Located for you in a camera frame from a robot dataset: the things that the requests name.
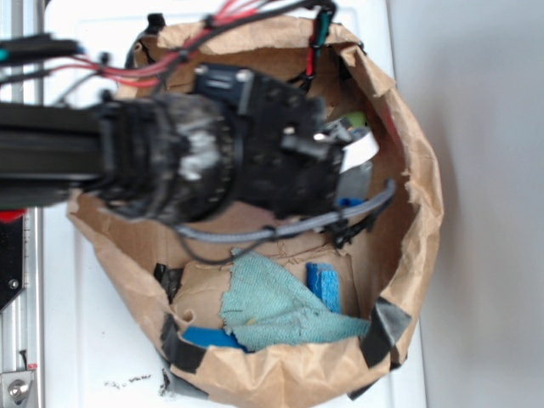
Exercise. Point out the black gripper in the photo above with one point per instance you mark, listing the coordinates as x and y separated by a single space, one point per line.
278 164

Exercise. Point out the green plush bird toy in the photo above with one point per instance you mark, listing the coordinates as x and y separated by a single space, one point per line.
357 119

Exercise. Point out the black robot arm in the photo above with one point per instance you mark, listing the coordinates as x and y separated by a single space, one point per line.
177 158

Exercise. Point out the brown paper bag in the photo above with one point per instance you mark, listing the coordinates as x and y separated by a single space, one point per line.
166 292

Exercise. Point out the upright blue sponge block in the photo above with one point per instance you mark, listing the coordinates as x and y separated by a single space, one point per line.
323 281

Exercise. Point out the light blue cloth rag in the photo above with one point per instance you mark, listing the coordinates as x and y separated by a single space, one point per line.
267 305

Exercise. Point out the black tape strip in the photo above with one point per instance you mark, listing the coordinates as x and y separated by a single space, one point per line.
388 323

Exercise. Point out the flat blue sponge block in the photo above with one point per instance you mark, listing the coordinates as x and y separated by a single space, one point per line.
208 337

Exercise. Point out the black mounting bracket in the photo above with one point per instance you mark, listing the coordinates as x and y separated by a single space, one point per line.
11 262

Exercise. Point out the aluminium frame rail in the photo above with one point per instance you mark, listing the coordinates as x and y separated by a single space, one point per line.
22 378

